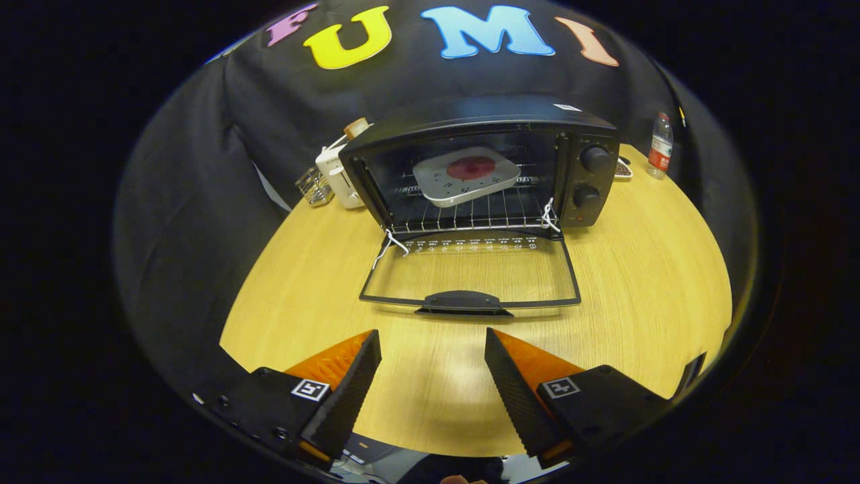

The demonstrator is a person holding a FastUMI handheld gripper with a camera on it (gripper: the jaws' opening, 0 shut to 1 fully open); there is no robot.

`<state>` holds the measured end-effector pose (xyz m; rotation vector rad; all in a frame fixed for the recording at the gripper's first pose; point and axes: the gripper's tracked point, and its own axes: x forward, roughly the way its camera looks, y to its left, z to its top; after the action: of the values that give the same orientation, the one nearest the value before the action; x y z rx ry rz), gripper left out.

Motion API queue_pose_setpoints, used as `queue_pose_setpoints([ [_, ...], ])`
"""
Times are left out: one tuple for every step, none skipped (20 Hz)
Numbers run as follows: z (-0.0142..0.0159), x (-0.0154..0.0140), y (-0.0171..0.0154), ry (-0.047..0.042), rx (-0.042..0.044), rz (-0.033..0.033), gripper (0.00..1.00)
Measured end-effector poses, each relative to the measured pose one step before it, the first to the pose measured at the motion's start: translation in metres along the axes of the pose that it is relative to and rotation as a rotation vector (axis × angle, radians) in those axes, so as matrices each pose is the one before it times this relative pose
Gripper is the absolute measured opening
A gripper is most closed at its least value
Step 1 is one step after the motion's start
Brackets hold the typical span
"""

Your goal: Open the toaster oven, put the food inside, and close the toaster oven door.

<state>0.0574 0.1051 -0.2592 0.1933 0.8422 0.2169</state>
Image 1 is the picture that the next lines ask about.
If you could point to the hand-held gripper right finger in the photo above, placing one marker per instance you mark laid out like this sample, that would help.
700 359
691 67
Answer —
517 403

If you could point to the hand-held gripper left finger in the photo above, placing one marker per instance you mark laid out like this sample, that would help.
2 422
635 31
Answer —
349 403

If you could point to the glass toaster oven door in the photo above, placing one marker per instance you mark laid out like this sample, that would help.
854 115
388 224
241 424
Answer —
463 301

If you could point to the white square plate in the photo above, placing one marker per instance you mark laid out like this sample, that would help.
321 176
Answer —
437 183

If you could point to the pink round meat slice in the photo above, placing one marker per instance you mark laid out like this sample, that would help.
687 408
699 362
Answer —
470 168

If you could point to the black toaster oven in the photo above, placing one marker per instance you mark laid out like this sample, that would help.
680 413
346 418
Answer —
484 111

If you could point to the black oven knob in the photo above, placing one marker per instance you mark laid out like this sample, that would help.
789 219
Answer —
586 195
595 158

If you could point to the white bread toaster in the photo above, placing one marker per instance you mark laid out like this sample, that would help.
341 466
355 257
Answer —
332 176

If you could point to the black backdrop cloth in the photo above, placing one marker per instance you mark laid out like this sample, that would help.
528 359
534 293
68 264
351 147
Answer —
201 202

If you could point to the white divided bean dish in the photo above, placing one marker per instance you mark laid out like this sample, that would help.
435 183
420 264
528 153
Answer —
623 169

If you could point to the brown toast slice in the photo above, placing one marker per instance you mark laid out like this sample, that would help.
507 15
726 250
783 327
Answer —
356 128

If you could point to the red label water bottle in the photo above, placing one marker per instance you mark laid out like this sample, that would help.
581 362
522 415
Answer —
660 151

